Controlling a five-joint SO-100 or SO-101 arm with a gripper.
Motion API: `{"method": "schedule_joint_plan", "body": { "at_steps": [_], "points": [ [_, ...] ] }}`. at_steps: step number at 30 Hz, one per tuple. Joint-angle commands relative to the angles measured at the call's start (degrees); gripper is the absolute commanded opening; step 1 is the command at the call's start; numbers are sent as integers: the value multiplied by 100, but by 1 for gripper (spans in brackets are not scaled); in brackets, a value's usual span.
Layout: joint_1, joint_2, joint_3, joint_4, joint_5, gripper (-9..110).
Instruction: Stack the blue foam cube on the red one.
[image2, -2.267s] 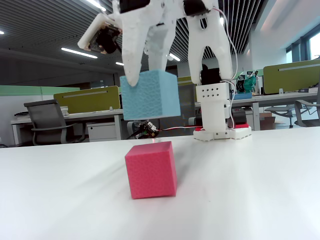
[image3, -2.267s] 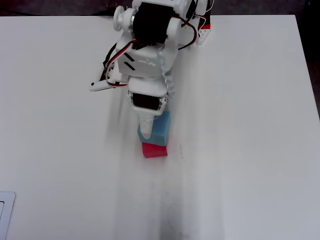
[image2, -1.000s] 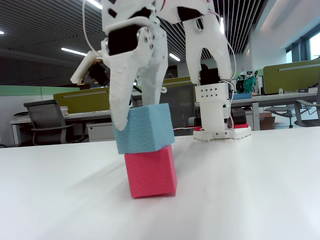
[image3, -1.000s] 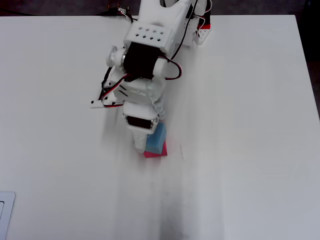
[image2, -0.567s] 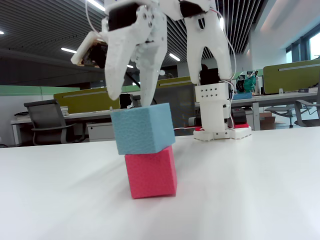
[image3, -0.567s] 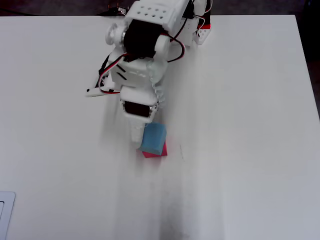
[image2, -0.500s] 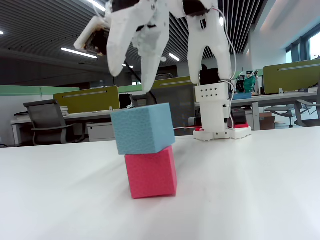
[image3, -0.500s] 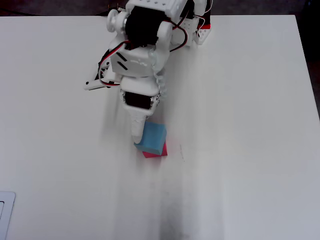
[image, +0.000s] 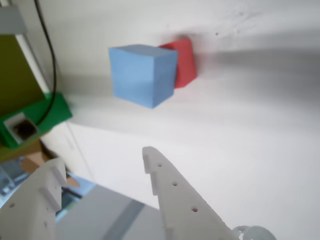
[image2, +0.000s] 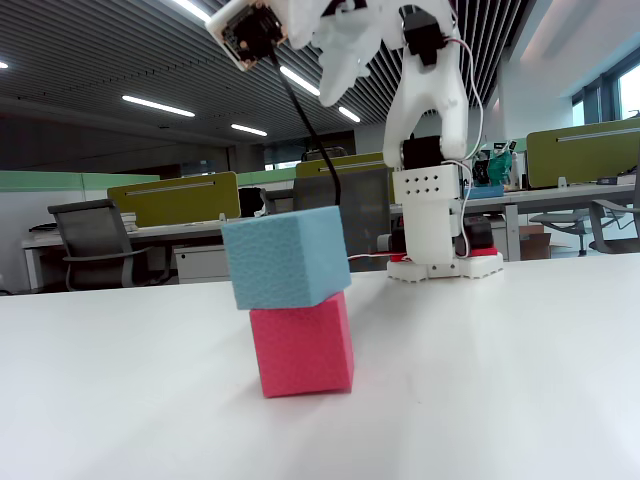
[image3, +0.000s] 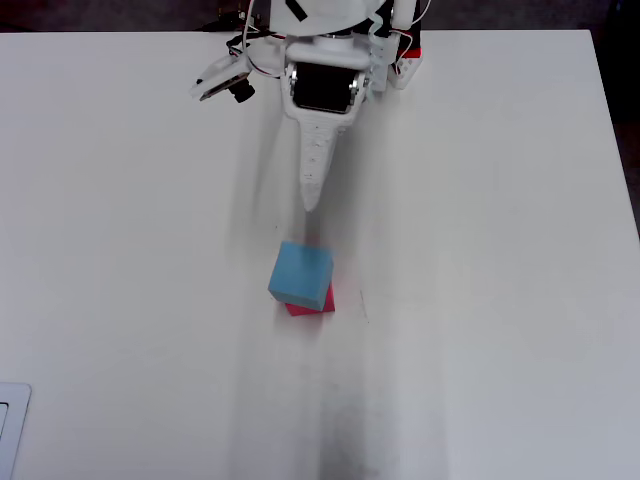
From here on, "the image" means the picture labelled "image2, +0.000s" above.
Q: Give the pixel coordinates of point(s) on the olive desk divider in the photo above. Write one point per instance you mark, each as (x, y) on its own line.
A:
(580, 155)
(360, 162)
(170, 200)

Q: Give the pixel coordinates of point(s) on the white drawer cabinet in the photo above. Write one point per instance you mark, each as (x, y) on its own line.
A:
(200, 262)

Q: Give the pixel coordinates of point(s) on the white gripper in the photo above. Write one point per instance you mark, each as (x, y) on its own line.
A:
(339, 70)

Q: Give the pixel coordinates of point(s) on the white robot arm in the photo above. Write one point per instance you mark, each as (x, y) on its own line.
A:
(430, 225)

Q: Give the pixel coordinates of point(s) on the pale green partition panel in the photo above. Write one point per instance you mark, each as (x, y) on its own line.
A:
(40, 181)
(255, 177)

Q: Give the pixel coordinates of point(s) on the stack of books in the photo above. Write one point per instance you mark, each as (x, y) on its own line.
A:
(128, 222)

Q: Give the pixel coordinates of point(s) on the blue foam cube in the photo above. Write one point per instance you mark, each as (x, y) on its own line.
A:
(280, 260)

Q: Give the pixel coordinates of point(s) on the grey office chair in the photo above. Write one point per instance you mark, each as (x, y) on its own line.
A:
(280, 200)
(565, 220)
(607, 220)
(90, 225)

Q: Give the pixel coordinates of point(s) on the cardboard box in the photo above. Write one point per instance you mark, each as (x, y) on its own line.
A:
(535, 242)

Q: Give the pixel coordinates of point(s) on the blue tray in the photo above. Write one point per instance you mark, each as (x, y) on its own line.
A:
(487, 192)

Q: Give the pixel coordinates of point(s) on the black backpack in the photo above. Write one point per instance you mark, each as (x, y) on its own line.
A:
(249, 200)

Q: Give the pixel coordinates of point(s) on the red foam cube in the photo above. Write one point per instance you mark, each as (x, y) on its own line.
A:
(300, 350)

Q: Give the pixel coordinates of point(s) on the large glass window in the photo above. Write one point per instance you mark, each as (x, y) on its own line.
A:
(630, 95)

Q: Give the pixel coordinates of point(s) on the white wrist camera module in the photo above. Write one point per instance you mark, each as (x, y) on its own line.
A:
(250, 30)

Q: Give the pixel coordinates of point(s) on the green bag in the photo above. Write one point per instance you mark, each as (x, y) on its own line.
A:
(500, 170)

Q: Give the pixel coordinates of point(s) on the dark mesh office chair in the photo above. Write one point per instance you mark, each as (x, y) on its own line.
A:
(365, 220)

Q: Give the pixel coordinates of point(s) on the white office desk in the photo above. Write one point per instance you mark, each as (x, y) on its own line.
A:
(575, 192)
(175, 234)

